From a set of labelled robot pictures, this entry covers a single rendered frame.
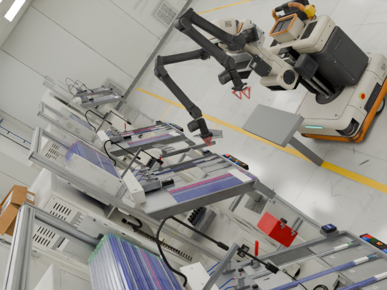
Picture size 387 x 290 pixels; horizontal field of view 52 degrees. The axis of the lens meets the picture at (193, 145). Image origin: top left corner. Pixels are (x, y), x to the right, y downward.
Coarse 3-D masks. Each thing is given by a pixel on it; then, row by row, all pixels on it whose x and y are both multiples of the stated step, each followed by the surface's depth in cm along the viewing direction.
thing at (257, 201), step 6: (192, 150) 318; (192, 156) 318; (198, 156) 320; (252, 192) 345; (258, 192) 356; (252, 198) 350; (258, 198) 348; (264, 198) 345; (246, 204) 360; (252, 204) 353; (258, 204) 347; (264, 204) 340; (252, 210) 349; (258, 210) 342
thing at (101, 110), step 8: (48, 80) 786; (56, 80) 803; (64, 88) 812; (96, 88) 890; (104, 88) 875; (80, 96) 815; (72, 104) 814; (104, 104) 850; (96, 112) 867; (104, 112) 839; (96, 120) 837; (96, 128) 841
